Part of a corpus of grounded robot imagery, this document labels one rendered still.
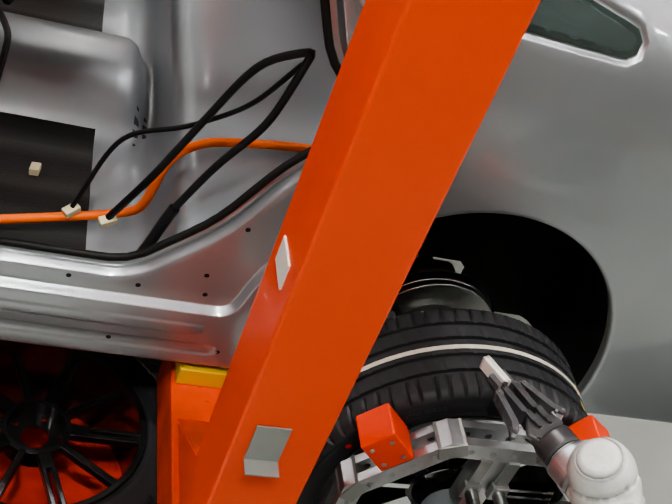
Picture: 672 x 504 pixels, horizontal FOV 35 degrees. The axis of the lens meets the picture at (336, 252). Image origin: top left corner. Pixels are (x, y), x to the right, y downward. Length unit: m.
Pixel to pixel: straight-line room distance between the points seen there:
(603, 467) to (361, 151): 0.63
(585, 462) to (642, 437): 2.35
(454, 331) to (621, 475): 0.56
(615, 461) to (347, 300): 0.48
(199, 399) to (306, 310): 0.91
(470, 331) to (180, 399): 0.70
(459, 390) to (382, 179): 0.68
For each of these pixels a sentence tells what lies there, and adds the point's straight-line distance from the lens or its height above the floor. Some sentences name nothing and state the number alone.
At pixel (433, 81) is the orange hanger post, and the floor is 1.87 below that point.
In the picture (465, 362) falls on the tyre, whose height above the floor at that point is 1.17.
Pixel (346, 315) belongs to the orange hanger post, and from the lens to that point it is 1.61.
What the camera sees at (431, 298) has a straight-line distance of 2.51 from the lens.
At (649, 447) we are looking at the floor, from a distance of 4.04.
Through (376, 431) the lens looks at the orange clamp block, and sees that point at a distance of 1.96.
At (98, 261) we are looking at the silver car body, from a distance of 2.29.
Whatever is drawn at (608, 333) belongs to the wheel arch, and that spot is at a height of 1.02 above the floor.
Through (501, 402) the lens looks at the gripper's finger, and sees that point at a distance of 1.99.
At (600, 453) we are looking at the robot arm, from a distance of 1.71.
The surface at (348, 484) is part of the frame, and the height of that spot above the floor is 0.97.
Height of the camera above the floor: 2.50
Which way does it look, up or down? 38 degrees down
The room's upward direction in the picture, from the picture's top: 23 degrees clockwise
